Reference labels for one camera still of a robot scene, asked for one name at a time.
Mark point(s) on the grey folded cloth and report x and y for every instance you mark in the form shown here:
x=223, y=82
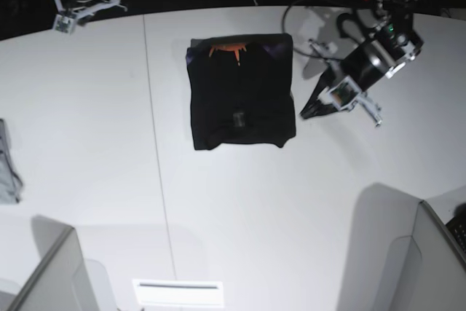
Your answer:
x=11, y=184

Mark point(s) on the black T-shirt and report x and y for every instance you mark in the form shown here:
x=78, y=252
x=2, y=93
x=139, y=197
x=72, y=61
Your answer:
x=241, y=90

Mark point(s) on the black keyboard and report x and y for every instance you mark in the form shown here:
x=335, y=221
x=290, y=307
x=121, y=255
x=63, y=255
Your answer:
x=457, y=227

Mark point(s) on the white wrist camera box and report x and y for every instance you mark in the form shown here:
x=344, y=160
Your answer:
x=344, y=95
x=65, y=23

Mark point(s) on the grey partition left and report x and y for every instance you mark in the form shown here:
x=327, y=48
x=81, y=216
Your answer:
x=60, y=280

